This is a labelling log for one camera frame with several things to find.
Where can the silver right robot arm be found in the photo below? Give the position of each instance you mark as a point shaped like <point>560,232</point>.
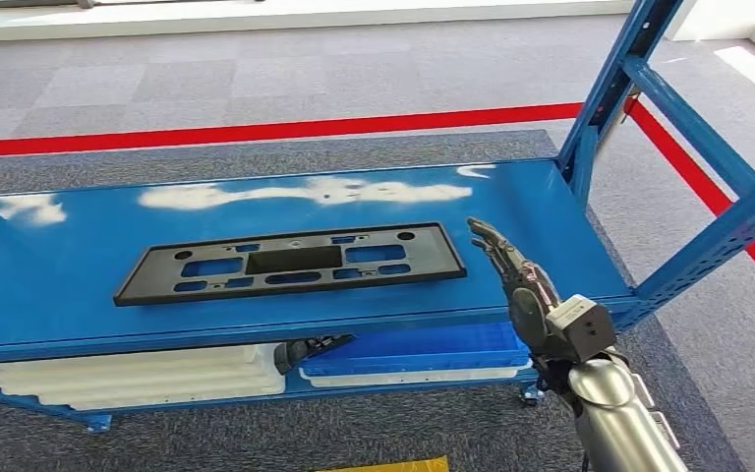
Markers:
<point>612,417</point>

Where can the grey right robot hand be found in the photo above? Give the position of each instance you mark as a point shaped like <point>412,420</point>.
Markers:
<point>527,306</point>

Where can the small dark grey part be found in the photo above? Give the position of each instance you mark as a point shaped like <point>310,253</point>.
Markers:
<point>296,355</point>

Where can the flat white plastic tray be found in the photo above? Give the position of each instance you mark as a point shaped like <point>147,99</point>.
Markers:
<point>416,378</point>

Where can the large white plastic part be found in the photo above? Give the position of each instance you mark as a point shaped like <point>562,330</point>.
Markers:
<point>123,378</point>

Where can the long black plastic part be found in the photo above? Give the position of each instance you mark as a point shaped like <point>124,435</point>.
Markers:
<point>429,257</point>

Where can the blue plastic crate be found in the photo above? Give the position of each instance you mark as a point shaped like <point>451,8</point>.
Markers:
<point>416,348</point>

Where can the blue metal shelf rack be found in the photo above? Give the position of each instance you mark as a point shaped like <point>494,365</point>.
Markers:
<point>58,273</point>

